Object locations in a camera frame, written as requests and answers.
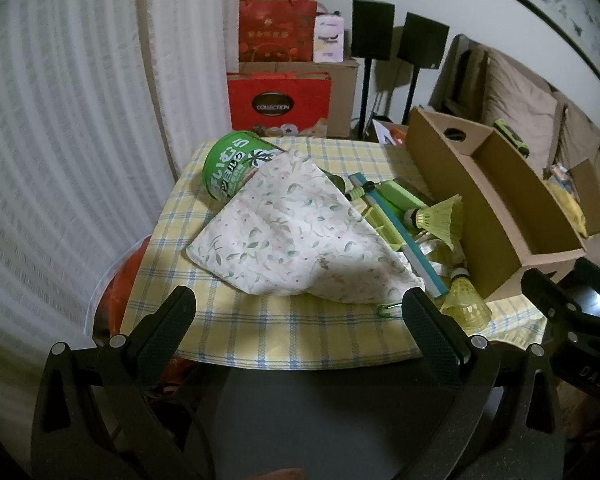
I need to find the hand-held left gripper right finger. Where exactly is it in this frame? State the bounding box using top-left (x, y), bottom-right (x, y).
top-left (402, 287), bottom-right (566, 480)

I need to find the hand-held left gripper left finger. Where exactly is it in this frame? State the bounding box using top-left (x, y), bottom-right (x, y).
top-left (30, 285), bottom-right (201, 480)

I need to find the cardboard organizer box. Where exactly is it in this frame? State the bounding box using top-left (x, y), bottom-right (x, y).
top-left (404, 106), bottom-right (600, 301)

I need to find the lime green plastic clip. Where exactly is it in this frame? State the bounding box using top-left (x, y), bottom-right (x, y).
top-left (362, 204), bottom-right (416, 251)

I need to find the floral cloth bag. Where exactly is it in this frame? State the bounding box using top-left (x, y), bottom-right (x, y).
top-left (186, 149), bottom-right (427, 305)

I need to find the yellow shuttlecock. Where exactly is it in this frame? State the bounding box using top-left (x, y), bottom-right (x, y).
top-left (404, 196), bottom-right (465, 251)
top-left (439, 268), bottom-right (493, 333)

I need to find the orange plastic bag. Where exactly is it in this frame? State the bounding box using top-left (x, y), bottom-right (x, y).
top-left (82, 237), bottom-right (196, 401)

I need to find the yellow bag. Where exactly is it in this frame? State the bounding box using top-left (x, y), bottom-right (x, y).
top-left (545, 180), bottom-right (588, 238)

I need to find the yellow checked tablecloth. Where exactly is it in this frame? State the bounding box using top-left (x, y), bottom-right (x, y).
top-left (120, 137), bottom-right (548, 372)

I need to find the green and black case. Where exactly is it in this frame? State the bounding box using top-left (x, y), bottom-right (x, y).
top-left (377, 179), bottom-right (428, 211)

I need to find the small brown cushion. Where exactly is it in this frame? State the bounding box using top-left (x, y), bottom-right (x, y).
top-left (555, 92), bottom-right (600, 163)

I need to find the green and black device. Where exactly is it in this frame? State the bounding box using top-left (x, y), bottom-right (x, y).
top-left (494, 119), bottom-right (531, 158)

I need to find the green tin can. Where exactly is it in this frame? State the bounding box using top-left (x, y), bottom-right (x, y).
top-left (201, 131), bottom-right (286, 206)

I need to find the small open cardboard box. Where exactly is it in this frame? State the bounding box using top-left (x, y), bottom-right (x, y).
top-left (372, 119), bottom-right (411, 147)

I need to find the white curtain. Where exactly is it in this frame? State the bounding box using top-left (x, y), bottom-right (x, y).
top-left (0, 0), bottom-right (241, 351)

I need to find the large cardboard box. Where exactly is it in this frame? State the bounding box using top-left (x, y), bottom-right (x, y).
top-left (238, 57), bottom-right (361, 139)

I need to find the large red gift bag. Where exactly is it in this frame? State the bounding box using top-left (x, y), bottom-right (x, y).
top-left (226, 72), bottom-right (333, 138)

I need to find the framed ink painting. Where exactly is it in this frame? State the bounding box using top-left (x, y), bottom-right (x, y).
top-left (457, 0), bottom-right (600, 92)

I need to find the black speaker on stand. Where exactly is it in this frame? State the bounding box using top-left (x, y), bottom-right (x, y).
top-left (351, 0), bottom-right (396, 141)
top-left (397, 11), bottom-right (450, 126)

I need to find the white and pink box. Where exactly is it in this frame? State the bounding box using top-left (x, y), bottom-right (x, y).
top-left (313, 14), bottom-right (346, 63)

